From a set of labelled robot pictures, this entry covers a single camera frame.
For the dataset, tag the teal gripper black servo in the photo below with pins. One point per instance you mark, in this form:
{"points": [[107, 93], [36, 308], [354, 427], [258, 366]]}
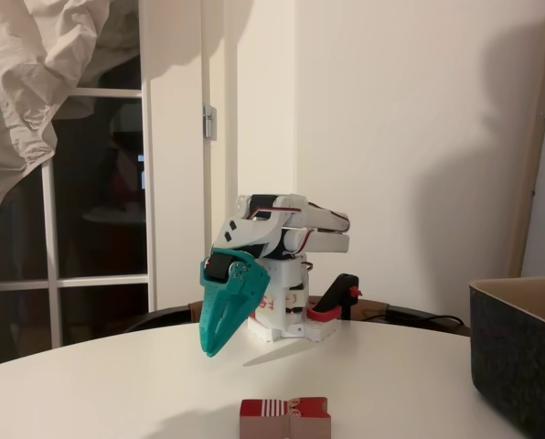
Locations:
{"points": [[244, 283]]}

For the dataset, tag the red painted wooden block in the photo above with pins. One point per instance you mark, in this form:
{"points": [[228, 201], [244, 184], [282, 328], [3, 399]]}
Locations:
{"points": [[281, 420]]}

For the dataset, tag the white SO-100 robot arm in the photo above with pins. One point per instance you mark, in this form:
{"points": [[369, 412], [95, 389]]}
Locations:
{"points": [[309, 242]]}

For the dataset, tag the dark grey felt basket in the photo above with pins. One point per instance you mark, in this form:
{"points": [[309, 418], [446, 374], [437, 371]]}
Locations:
{"points": [[515, 366]]}

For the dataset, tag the dark wooden chair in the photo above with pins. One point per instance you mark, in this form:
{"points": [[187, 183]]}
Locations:
{"points": [[163, 315]]}

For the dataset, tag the black clamp red jaw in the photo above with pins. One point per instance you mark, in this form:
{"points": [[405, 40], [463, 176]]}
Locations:
{"points": [[338, 292]]}

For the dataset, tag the white glazed door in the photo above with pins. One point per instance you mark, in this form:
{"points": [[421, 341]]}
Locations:
{"points": [[147, 206]]}

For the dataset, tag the metal door hinge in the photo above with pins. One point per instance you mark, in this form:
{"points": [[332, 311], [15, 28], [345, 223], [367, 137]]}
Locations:
{"points": [[209, 121]]}

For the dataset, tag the beige crumpled curtain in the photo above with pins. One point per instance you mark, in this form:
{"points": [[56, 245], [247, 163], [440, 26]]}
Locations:
{"points": [[16, 91]]}

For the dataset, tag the light wooden frame post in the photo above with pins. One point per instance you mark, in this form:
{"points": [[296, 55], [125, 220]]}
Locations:
{"points": [[535, 137]]}

